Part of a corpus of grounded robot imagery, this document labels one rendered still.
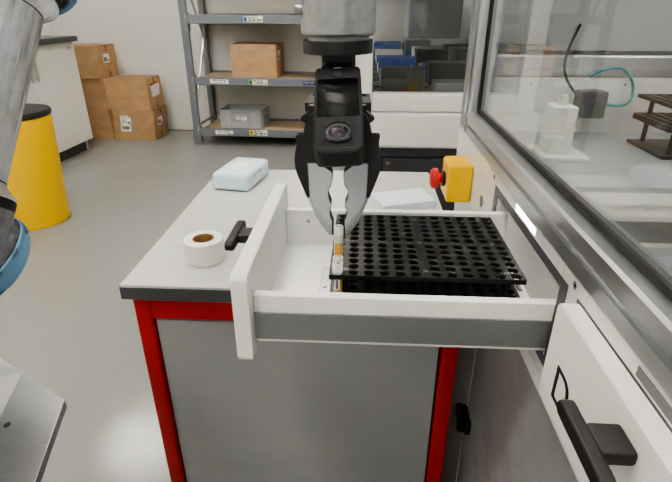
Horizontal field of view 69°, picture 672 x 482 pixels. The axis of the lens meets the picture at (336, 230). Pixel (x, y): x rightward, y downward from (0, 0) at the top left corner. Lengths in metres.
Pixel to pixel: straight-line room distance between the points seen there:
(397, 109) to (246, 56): 3.17
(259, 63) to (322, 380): 3.75
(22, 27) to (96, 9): 4.69
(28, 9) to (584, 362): 0.76
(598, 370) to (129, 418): 1.51
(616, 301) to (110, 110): 4.94
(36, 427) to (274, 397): 0.44
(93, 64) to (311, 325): 4.65
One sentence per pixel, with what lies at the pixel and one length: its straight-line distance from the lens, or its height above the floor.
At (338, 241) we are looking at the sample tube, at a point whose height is 0.93.
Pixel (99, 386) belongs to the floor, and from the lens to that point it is 1.91.
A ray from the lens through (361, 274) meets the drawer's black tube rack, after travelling 0.56.
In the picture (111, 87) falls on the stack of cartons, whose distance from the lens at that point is 5.05.
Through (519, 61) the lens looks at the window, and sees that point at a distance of 0.78.
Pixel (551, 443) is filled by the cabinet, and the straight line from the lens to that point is 0.64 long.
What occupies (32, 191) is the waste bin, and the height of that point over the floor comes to 0.23.
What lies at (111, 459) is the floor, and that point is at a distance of 1.66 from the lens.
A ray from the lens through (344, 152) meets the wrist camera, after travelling 0.43.
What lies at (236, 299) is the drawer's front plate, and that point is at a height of 0.90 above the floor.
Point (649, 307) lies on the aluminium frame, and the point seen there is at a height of 0.99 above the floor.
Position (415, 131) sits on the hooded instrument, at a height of 0.85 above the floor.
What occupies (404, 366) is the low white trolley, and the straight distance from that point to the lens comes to 0.90.
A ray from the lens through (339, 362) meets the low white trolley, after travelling 0.89.
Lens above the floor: 1.18
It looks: 25 degrees down
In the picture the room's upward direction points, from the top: straight up
